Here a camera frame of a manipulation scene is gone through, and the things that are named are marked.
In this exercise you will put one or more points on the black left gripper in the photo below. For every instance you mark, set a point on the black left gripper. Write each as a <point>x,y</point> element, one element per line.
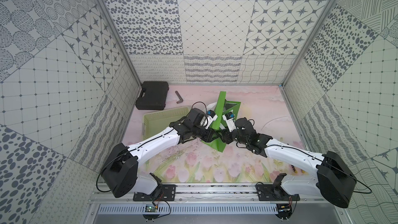
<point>210,134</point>

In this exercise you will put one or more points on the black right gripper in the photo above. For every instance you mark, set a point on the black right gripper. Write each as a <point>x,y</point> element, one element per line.
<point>225,136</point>

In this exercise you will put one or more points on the green insulated delivery bag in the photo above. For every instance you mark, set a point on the green insulated delivery bag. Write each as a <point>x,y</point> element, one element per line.
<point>221,107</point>

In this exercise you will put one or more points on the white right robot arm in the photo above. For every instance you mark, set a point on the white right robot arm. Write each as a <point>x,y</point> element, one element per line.
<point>328,175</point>

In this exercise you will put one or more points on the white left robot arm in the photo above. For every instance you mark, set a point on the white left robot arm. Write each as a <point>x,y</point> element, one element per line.
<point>120,170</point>

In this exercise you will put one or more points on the grey L-shaped hex key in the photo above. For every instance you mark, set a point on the grey L-shaped hex key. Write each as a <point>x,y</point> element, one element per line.
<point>180,99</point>

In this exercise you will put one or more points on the light green plastic basket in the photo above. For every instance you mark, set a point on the light green plastic basket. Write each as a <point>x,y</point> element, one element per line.
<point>154,123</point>

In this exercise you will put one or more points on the black plastic tool case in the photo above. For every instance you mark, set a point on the black plastic tool case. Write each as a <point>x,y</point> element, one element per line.
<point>152,96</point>

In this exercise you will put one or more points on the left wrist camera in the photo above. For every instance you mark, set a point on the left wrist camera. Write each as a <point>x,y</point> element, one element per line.
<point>199,118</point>

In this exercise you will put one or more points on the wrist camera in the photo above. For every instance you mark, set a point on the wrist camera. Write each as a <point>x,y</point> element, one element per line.
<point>199,118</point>
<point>242,126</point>

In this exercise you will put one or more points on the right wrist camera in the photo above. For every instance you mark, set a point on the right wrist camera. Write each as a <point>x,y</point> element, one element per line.
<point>242,126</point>

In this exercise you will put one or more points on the aluminium mounting rail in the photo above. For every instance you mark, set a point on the aluminium mounting rail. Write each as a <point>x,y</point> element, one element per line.
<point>208,199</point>

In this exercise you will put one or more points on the yellow handled pliers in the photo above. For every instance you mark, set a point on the yellow handled pliers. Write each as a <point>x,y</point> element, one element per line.
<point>297,171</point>

